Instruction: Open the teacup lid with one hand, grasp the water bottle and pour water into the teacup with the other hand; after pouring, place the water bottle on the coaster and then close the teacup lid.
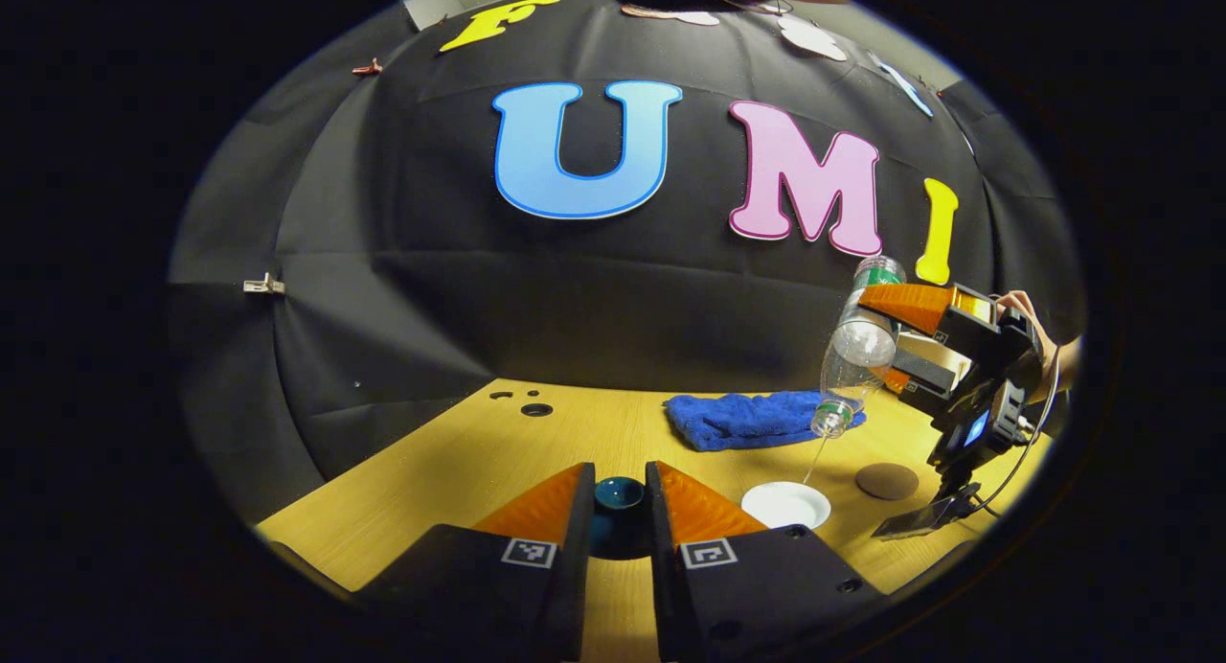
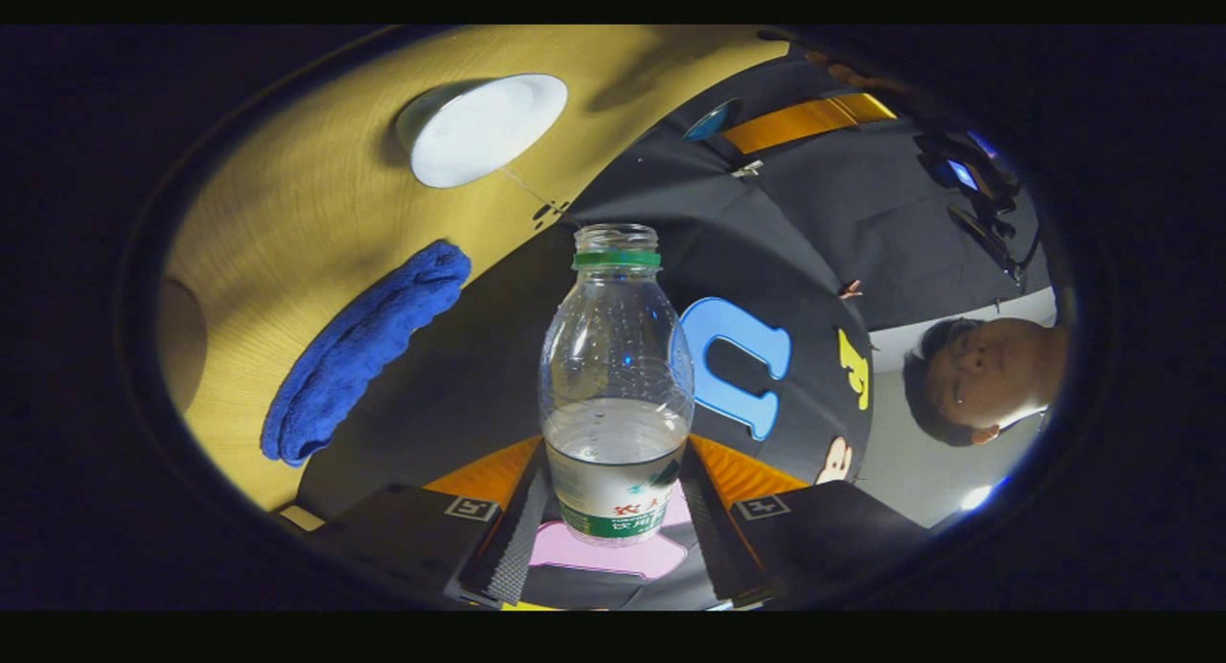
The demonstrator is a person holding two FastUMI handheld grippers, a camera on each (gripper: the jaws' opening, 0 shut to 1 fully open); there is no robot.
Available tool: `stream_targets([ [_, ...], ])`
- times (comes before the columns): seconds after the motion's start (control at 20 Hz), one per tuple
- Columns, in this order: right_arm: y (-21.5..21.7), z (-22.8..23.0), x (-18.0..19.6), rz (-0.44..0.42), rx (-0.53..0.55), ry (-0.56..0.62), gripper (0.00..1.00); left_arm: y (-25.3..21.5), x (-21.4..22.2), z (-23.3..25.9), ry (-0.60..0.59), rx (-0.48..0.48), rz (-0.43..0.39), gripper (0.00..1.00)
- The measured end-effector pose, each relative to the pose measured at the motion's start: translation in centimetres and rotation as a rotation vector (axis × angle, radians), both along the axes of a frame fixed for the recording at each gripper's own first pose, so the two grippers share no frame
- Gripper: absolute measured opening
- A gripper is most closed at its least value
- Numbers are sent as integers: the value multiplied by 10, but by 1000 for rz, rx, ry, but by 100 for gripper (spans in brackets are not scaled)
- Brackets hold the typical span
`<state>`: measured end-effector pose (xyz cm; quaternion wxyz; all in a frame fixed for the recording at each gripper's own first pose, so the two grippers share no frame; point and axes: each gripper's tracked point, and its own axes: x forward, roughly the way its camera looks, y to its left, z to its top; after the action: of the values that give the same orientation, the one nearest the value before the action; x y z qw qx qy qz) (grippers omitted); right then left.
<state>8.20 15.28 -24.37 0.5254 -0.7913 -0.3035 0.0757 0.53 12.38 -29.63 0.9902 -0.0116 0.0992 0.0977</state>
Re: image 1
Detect dark teal teacup lid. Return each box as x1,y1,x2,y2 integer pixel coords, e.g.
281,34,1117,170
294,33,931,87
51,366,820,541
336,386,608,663
586,476,657,560

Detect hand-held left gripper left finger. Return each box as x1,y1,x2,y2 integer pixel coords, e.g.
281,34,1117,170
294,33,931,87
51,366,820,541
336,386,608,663
350,462,598,663

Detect blue towel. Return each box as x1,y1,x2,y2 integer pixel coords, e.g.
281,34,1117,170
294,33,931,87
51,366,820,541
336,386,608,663
664,391,868,452

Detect round brown coaster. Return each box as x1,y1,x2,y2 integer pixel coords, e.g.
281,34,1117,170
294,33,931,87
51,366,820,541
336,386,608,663
855,463,920,501

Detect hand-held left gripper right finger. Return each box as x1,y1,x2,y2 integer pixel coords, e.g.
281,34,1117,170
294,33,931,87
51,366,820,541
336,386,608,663
645,461,887,663

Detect white teacup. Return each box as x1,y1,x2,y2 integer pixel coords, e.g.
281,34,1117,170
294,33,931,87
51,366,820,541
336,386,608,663
740,481,832,531

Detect black backdrop cloth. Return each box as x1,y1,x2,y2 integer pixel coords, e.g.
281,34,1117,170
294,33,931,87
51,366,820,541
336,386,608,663
168,0,1088,525

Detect clear plastic water bottle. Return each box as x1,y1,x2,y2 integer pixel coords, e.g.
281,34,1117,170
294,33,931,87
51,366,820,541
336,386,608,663
811,256,907,441

